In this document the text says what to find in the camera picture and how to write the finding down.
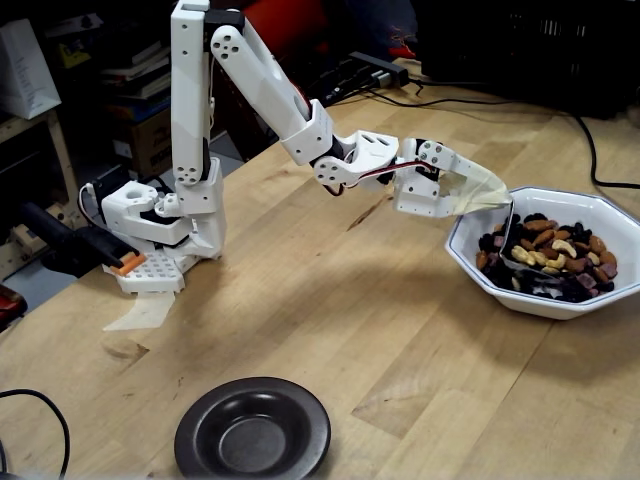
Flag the black plastic crate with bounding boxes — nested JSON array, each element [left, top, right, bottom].
[[418, 0, 640, 120]]

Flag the brown printed cardboard box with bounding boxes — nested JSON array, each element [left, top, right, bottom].
[[119, 107, 174, 179]]

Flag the dark brown plate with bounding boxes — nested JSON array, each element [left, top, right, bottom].
[[173, 376, 332, 480]]

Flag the thick paperback book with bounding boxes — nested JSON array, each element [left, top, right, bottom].
[[98, 42, 172, 81]]

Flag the thin paperback book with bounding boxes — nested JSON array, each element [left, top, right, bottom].
[[112, 69, 174, 100]]

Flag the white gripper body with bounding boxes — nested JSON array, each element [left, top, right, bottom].
[[392, 137, 444, 219]]

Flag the red plastic item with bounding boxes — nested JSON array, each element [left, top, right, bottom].
[[0, 283, 29, 332]]

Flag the beige masking tape wrap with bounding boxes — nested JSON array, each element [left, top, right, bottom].
[[438, 155, 513, 217]]

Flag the long black cable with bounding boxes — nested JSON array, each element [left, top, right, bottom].
[[367, 89, 640, 190]]

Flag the black clamp orange pad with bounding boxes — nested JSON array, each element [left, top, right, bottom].
[[19, 201, 147, 278]]

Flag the light wooden shelf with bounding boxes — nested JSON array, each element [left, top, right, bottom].
[[0, 108, 81, 201]]

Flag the bent metal spoon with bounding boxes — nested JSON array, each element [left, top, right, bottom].
[[497, 198, 569, 296]]

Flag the thin black cable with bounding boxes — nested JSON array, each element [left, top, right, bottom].
[[407, 77, 591, 109]]

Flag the taped white gripper finger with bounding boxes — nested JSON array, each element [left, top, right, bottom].
[[417, 139, 513, 205], [438, 186, 512, 219]]

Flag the beige masking tape strip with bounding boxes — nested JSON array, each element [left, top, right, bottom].
[[102, 289, 177, 333]]

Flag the red padded chair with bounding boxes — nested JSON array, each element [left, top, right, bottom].
[[219, 0, 334, 101]]

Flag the white octagonal bowl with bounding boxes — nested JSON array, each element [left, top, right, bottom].
[[444, 185, 640, 321]]

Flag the white cardboard box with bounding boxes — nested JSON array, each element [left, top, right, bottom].
[[0, 18, 62, 120]]

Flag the mixed nuts and raisins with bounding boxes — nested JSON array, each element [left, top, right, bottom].
[[474, 213, 620, 304]]

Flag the yellow labelled box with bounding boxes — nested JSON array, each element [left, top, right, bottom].
[[57, 42, 94, 70]]

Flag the blue book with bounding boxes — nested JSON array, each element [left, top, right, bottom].
[[107, 97, 172, 121]]

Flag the blue jeans leg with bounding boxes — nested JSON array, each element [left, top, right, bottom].
[[379, 0, 421, 51]]

